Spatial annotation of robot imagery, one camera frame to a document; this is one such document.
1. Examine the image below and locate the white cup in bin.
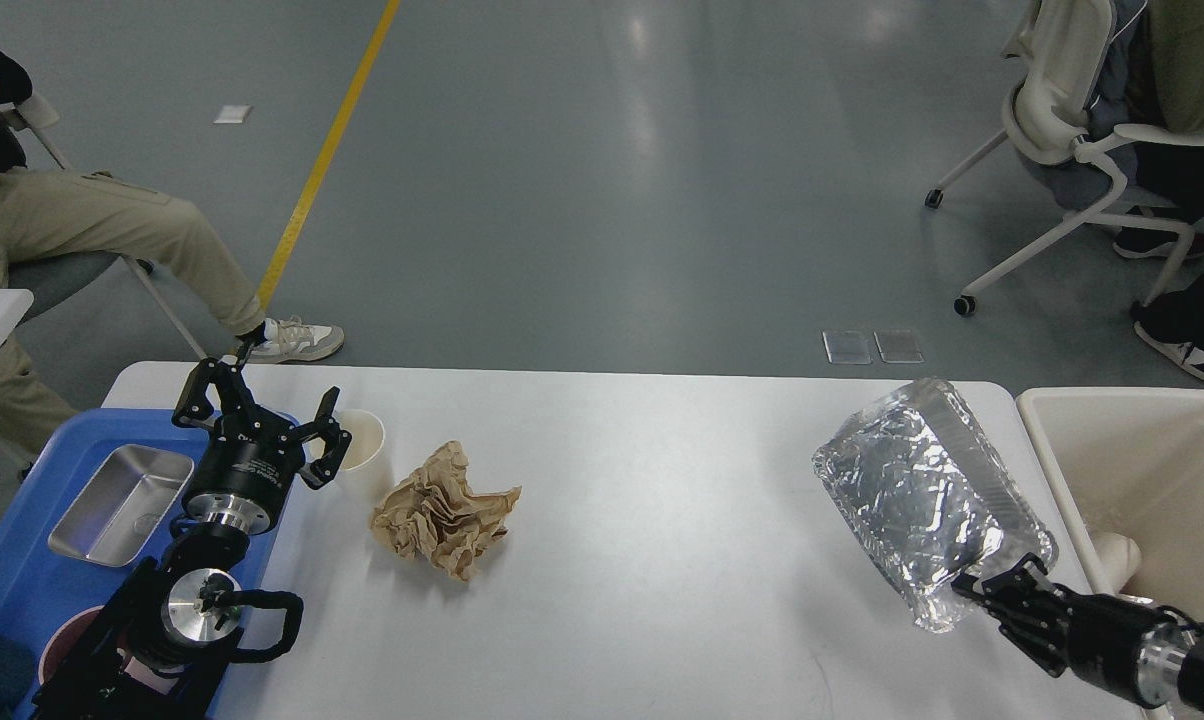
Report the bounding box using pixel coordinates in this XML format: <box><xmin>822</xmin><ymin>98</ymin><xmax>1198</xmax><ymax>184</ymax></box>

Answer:
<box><xmin>1092</xmin><ymin>530</ymin><xmax>1143</xmax><ymax>594</ymax></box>

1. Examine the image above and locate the grey office chair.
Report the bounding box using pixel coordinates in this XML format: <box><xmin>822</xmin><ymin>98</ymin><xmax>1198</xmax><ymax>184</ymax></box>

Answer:
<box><xmin>0</xmin><ymin>92</ymin><xmax>206</xmax><ymax>359</ymax></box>

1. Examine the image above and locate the aluminium foil tray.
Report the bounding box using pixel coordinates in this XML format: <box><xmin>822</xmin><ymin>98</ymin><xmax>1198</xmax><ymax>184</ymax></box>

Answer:
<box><xmin>811</xmin><ymin>378</ymin><xmax>1058</xmax><ymax>635</ymax></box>

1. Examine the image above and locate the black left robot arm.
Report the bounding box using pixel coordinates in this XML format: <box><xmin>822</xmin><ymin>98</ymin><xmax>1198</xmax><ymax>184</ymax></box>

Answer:
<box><xmin>33</xmin><ymin>343</ymin><xmax>352</xmax><ymax>719</ymax></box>

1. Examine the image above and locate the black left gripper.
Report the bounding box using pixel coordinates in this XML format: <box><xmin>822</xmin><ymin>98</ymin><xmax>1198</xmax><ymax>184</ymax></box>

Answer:
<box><xmin>172</xmin><ymin>338</ymin><xmax>353</xmax><ymax>531</ymax></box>

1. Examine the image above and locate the pink mug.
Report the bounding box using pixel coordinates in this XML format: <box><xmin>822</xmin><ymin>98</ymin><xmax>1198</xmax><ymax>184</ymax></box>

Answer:
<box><xmin>39</xmin><ymin>604</ymin><xmax>104</xmax><ymax>685</ymax></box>

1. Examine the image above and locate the white paper cup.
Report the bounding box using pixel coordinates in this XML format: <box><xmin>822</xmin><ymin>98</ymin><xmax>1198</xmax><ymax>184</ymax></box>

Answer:
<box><xmin>334</xmin><ymin>409</ymin><xmax>393</xmax><ymax>511</ymax></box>

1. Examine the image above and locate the seated person olive jacket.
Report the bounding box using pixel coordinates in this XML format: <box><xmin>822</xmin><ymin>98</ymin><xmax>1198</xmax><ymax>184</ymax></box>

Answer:
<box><xmin>1127</xmin><ymin>1</ymin><xmax>1204</xmax><ymax>380</ymax></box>

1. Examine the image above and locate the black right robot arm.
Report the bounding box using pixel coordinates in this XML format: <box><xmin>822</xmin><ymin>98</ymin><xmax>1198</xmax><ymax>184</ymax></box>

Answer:
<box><xmin>951</xmin><ymin>553</ymin><xmax>1204</xmax><ymax>714</ymax></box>

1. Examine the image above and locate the person in black shirt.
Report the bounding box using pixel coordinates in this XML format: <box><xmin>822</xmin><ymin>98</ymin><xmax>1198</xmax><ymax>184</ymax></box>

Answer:
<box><xmin>0</xmin><ymin>22</ymin><xmax>346</xmax><ymax>452</ymax></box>

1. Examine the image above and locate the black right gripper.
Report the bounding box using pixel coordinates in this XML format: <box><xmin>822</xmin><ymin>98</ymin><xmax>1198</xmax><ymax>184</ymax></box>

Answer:
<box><xmin>951</xmin><ymin>555</ymin><xmax>1178</xmax><ymax>706</ymax></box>

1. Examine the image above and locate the brown paper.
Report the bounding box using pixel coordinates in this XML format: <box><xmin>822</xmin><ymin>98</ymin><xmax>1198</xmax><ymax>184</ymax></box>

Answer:
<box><xmin>368</xmin><ymin>439</ymin><xmax>523</xmax><ymax>583</ymax></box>

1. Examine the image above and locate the blue plastic tray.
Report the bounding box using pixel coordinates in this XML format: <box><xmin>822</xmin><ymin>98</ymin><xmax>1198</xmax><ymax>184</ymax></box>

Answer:
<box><xmin>0</xmin><ymin>409</ymin><xmax>272</xmax><ymax>679</ymax></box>

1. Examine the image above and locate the white office chair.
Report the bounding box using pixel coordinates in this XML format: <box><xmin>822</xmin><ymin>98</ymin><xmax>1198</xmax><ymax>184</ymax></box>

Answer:
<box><xmin>925</xmin><ymin>1</ymin><xmax>1204</xmax><ymax>315</ymax></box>

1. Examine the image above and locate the stainless steel rectangular tray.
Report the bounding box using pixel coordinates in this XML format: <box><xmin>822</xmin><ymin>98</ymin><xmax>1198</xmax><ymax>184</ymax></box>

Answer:
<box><xmin>46</xmin><ymin>445</ymin><xmax>195</xmax><ymax>568</ymax></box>

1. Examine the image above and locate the white plastic bin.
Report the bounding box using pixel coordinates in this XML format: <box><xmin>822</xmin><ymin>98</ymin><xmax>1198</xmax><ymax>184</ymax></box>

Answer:
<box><xmin>1017</xmin><ymin>386</ymin><xmax>1204</xmax><ymax>621</ymax></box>

